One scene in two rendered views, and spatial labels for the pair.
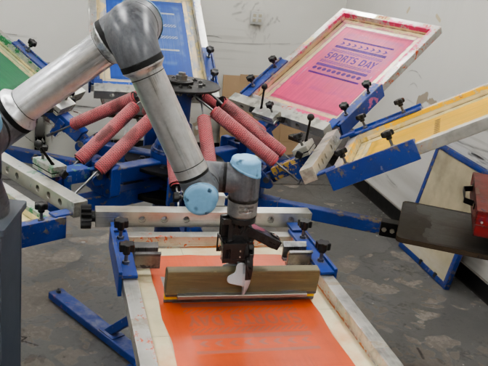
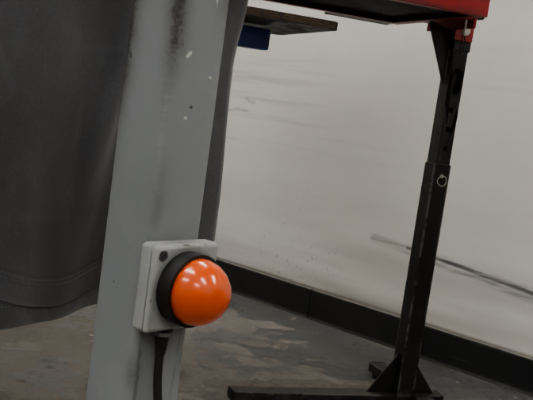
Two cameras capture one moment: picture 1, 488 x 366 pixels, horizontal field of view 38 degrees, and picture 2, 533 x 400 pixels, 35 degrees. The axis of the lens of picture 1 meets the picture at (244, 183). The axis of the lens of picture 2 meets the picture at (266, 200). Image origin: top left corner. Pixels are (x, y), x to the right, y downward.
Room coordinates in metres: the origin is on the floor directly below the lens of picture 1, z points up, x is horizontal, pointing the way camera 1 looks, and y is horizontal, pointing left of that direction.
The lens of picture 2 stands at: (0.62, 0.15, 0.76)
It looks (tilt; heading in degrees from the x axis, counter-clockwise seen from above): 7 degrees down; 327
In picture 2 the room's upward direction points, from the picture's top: 8 degrees clockwise
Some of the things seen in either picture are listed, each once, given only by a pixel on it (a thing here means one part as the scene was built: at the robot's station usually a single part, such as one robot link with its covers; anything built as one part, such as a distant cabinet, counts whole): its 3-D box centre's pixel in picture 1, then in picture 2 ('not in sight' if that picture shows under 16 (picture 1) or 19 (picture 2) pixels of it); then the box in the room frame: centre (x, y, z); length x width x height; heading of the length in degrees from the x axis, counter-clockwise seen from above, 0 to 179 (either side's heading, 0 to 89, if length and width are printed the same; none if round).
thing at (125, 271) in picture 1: (122, 258); not in sight; (1.80, 0.31, 0.97); 0.30 x 0.05 x 0.07; 17
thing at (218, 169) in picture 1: (203, 178); not in sight; (1.64, 0.10, 1.29); 0.11 x 0.11 x 0.08; 3
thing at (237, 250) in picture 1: (237, 237); not in sight; (1.66, 0.00, 1.14); 0.09 x 0.08 x 0.12; 107
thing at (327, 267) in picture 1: (310, 256); not in sight; (1.96, -0.22, 0.97); 0.30 x 0.05 x 0.07; 17
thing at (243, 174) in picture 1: (243, 178); not in sight; (1.66, 0.00, 1.30); 0.09 x 0.08 x 0.11; 93
